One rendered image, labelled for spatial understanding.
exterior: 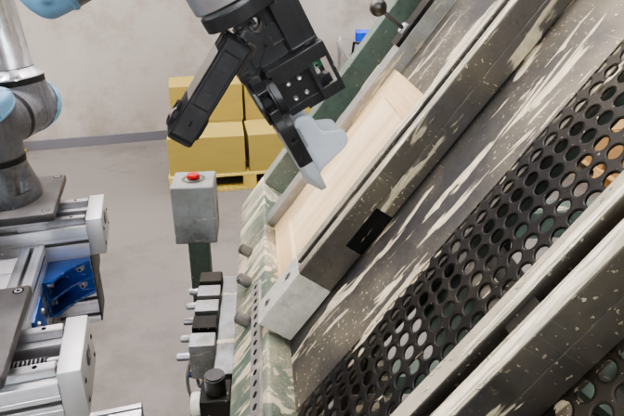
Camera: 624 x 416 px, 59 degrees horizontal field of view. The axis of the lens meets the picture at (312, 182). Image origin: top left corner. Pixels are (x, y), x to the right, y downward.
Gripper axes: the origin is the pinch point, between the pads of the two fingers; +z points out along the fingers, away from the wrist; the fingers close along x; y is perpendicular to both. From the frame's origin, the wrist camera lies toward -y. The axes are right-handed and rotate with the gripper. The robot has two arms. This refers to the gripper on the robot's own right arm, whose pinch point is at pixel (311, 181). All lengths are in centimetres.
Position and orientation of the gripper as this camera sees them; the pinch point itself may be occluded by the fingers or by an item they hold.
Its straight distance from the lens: 60.0
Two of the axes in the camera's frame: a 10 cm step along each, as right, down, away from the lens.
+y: 8.5, -5.2, 0.4
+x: -2.7, -3.8, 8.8
